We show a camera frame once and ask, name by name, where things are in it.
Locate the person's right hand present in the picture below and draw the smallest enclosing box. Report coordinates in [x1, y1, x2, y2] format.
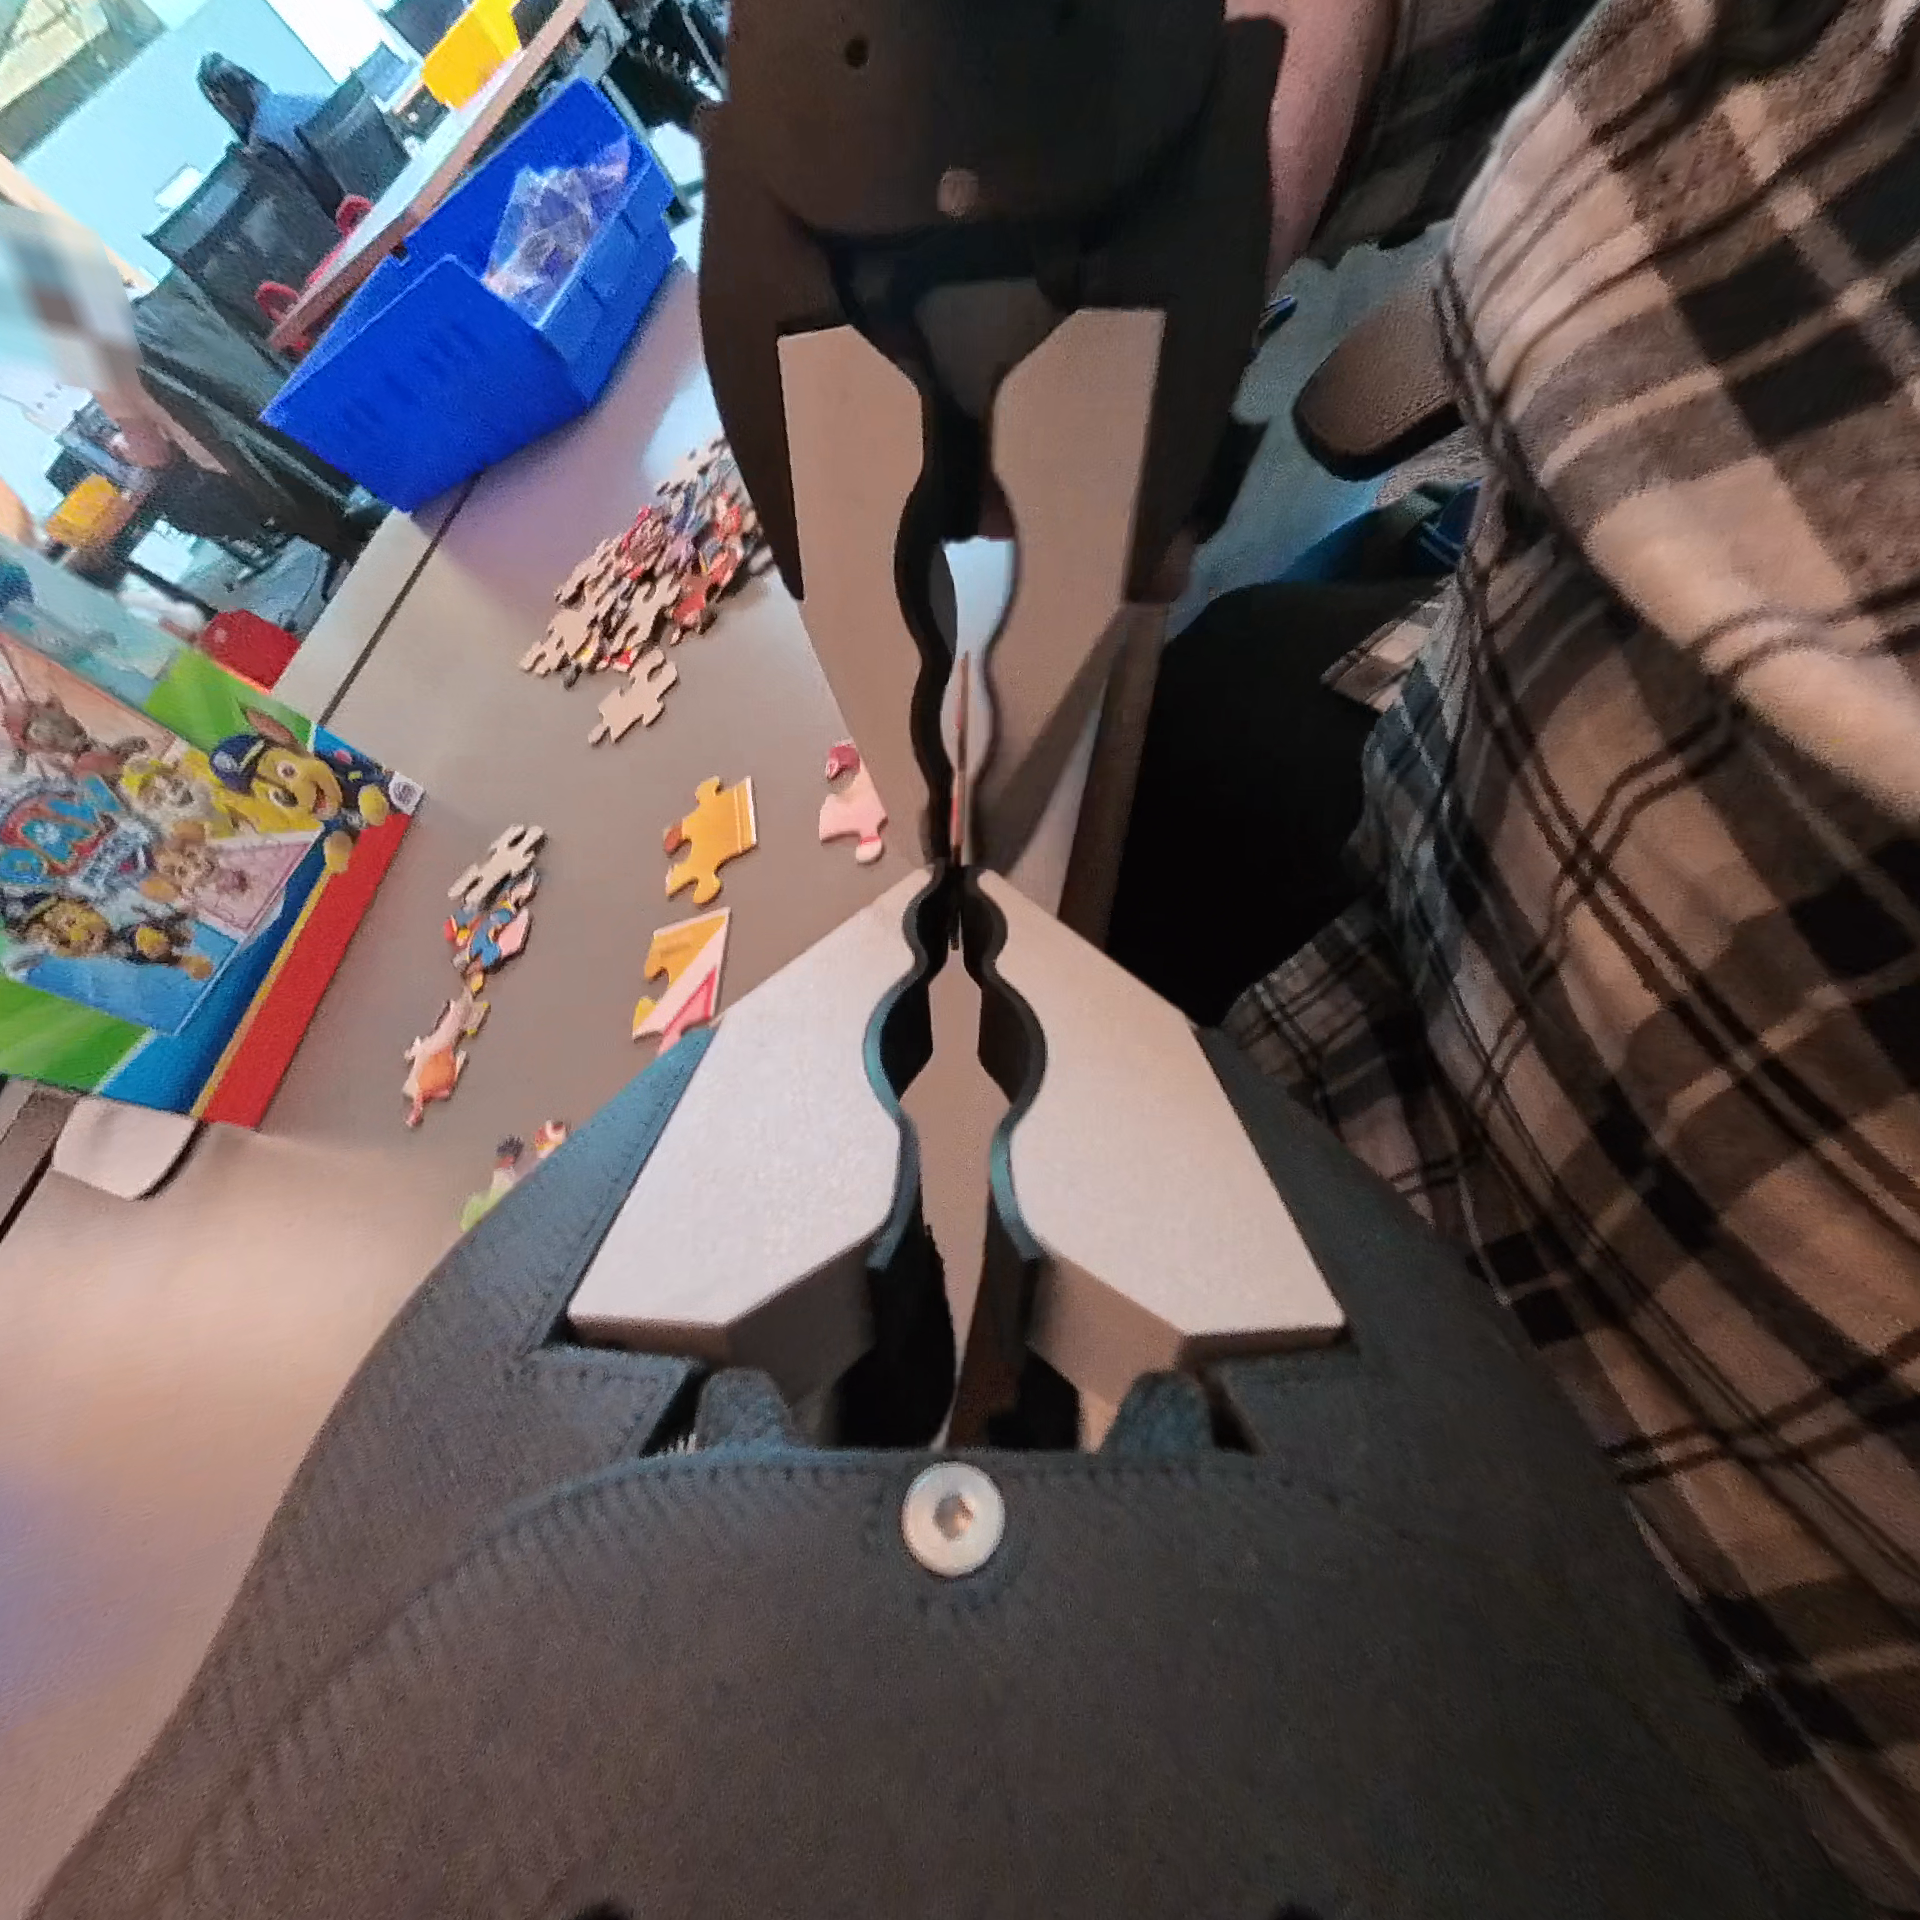
[1268, 0, 1396, 261]

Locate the pile of puzzle pieces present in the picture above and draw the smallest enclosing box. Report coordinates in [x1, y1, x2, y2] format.
[516, 434, 782, 750]

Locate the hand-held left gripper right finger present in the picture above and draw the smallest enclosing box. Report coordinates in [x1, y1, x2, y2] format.
[972, 871, 1349, 1449]

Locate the person's plaid shirt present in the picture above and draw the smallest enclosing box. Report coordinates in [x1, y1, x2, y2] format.
[1222, 0, 1920, 1920]

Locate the brown background desk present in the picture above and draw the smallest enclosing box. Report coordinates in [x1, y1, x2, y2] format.
[268, 0, 601, 350]

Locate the grey mesh office chair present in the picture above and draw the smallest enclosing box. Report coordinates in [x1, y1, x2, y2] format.
[1294, 276, 1488, 481]

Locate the large yellow plastic bin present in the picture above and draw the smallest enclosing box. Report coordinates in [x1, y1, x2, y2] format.
[423, 0, 528, 107]

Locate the blue paw print puzzle piece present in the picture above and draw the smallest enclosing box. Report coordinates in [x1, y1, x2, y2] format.
[448, 897, 540, 994]

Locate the plain orange puzzle piece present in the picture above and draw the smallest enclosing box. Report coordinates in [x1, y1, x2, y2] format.
[662, 775, 761, 908]

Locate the blue plastic bin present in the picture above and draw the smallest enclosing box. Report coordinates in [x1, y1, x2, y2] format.
[260, 75, 681, 517]

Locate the colourful cardboard puzzle box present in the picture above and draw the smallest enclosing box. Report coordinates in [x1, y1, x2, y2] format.
[0, 539, 425, 1132]

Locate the green white puzzle piece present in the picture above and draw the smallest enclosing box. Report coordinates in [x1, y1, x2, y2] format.
[457, 1118, 570, 1235]

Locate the clear plastic bag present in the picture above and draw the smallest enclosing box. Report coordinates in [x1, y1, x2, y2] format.
[481, 135, 636, 326]

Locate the orange white puzzle piece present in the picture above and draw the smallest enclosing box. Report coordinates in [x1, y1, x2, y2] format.
[399, 990, 492, 1132]

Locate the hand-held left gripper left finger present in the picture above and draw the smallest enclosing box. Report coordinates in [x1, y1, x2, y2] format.
[567, 867, 961, 1449]

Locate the orange striped puzzle piece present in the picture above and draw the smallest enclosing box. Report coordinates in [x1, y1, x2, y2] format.
[630, 905, 735, 1053]

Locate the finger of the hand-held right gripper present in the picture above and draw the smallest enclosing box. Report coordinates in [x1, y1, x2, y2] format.
[958, 306, 1168, 913]
[777, 325, 961, 876]

